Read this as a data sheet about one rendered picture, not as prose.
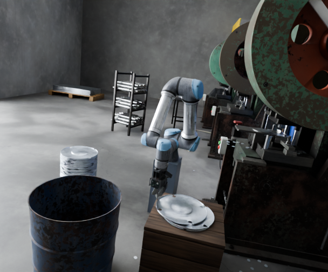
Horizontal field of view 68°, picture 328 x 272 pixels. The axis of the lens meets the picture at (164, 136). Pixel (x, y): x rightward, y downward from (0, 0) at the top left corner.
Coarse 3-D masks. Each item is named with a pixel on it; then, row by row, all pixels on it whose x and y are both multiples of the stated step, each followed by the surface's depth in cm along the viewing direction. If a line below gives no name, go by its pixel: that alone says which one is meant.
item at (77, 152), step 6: (66, 150) 202; (72, 150) 203; (78, 150) 204; (84, 150) 205; (90, 150) 209; (96, 150) 210; (66, 156) 190; (72, 156) 192; (78, 156) 193; (84, 156) 195; (90, 156) 196
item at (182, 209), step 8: (160, 200) 143; (168, 200) 144; (176, 200) 145; (184, 200) 146; (192, 200) 148; (160, 208) 135; (168, 208) 136; (176, 208) 136; (184, 208) 137; (192, 208) 139; (200, 208) 140; (168, 216) 129; (176, 216) 130; (184, 216) 131; (192, 216) 131; (200, 216) 132; (184, 224) 124; (192, 224) 125
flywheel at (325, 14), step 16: (320, 0) 107; (304, 16) 114; (320, 16) 108; (320, 32) 115; (288, 48) 118; (304, 48) 117; (320, 48) 115; (304, 64) 119; (320, 64) 118; (304, 80) 121
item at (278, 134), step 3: (273, 132) 169; (276, 132) 170; (279, 132) 171; (282, 132) 172; (276, 135) 161; (279, 135) 161; (282, 135) 162; (273, 138) 166; (276, 138) 162; (279, 138) 161; (282, 138) 161; (285, 138) 161; (276, 141) 162; (279, 141) 162
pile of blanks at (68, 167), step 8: (64, 160) 189; (72, 160) 188; (80, 160) 189; (88, 160) 194; (96, 160) 201; (64, 168) 192; (72, 168) 189; (80, 168) 190; (88, 168) 196; (96, 168) 204
